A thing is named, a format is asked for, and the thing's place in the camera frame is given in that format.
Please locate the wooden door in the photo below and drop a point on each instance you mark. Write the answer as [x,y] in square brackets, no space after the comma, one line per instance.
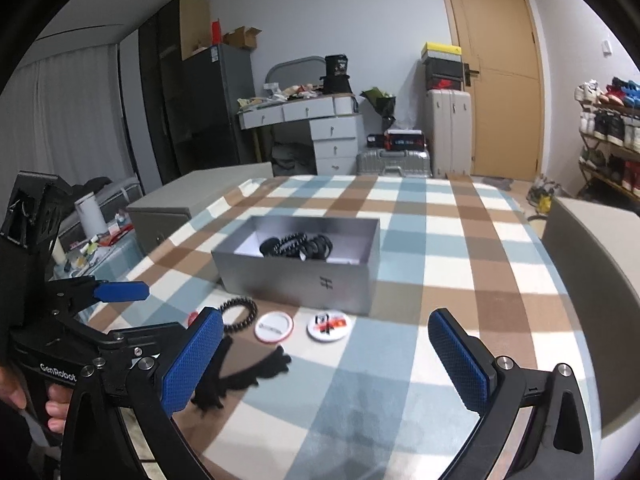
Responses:
[503,75]

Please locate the dark refrigerator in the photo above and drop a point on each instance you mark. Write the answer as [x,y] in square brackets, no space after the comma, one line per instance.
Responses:
[216,79]

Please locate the grey padded footboard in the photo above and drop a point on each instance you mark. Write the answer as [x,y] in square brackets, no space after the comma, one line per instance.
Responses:
[595,249]

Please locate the small black hair claw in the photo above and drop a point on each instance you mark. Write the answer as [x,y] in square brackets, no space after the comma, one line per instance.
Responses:
[273,247]

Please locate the white red printed badge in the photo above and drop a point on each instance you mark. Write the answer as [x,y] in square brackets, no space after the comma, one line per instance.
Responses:
[329,326]

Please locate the white red-rimmed pin badge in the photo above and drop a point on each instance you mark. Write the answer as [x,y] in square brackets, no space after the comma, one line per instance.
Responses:
[273,327]

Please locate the black bouquet wrap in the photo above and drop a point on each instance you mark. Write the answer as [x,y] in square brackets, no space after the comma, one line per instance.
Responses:
[383,103]

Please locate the large black hair claw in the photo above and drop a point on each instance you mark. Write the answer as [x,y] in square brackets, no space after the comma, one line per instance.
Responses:
[216,383]

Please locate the beige upright suitcase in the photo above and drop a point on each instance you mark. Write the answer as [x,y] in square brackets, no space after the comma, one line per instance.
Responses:
[448,115]

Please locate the person's left hand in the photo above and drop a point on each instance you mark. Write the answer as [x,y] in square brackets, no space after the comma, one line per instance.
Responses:
[13,394]

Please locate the wooden shoe rack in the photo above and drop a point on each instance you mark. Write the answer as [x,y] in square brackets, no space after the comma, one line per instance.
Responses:
[609,130]

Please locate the white dresser desk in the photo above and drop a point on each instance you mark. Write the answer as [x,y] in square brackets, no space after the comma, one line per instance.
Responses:
[321,135]

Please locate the grey cardboard box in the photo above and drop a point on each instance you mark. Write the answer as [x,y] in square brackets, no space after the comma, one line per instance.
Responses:
[345,281]

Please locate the plaid bed sheet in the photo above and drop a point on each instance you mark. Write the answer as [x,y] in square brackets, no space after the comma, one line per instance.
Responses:
[375,404]

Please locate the stacked shoeboxes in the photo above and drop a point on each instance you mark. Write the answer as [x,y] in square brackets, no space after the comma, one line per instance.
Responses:
[443,66]

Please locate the silver suitcase lying flat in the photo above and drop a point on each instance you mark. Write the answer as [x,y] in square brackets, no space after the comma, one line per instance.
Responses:
[403,164]

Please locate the grey nightstand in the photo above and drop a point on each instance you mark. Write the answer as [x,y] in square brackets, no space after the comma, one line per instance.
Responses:
[162,212]

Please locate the grey curtain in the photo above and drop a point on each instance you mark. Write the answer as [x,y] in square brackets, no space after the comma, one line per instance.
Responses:
[62,115]

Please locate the black red shoebox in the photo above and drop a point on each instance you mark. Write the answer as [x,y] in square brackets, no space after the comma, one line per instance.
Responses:
[397,140]

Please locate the black oval hair claw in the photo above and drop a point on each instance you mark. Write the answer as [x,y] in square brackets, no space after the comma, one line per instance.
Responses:
[318,247]

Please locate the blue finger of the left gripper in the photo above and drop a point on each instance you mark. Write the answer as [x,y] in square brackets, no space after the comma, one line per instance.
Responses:
[121,291]

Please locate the black hat box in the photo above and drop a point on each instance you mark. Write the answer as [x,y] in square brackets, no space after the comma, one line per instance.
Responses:
[336,79]

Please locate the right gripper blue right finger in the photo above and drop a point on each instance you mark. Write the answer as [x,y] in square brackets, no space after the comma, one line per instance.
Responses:
[468,363]

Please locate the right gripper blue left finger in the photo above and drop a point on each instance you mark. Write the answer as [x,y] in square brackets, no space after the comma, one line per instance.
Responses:
[182,367]

